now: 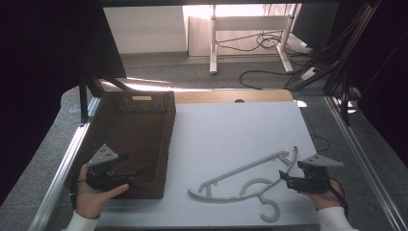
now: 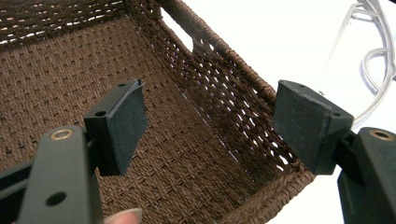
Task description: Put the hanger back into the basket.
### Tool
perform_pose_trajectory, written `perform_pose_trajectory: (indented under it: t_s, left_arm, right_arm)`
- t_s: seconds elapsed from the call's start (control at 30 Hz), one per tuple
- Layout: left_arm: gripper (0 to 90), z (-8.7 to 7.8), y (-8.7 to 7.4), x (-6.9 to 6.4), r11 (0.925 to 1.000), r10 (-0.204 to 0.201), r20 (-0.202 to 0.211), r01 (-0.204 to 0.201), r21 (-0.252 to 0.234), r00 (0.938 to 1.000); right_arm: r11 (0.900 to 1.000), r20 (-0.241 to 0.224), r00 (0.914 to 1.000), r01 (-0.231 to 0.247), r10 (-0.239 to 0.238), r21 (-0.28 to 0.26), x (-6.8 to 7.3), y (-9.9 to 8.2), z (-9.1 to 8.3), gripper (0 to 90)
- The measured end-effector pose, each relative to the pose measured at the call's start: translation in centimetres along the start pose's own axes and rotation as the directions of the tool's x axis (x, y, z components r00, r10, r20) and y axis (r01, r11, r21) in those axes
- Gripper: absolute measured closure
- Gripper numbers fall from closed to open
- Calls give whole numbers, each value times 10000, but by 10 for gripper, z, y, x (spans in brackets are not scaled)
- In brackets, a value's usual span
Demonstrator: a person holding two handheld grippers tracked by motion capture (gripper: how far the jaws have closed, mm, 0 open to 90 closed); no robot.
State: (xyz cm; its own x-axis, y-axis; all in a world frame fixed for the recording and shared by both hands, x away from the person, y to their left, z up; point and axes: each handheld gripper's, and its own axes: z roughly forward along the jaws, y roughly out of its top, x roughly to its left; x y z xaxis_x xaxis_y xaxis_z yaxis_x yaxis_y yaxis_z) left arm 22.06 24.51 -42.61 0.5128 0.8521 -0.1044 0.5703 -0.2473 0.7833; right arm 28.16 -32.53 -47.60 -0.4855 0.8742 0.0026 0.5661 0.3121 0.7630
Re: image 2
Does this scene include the brown woven basket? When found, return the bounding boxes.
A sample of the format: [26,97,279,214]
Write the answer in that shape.
[0,0,317,224]

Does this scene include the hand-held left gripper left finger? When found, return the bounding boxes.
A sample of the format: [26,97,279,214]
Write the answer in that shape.
[17,78,149,224]

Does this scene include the white cable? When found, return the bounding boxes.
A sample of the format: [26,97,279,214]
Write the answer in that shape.
[317,0,396,129]

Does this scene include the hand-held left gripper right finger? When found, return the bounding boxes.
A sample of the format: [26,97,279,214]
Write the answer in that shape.
[271,79,396,224]

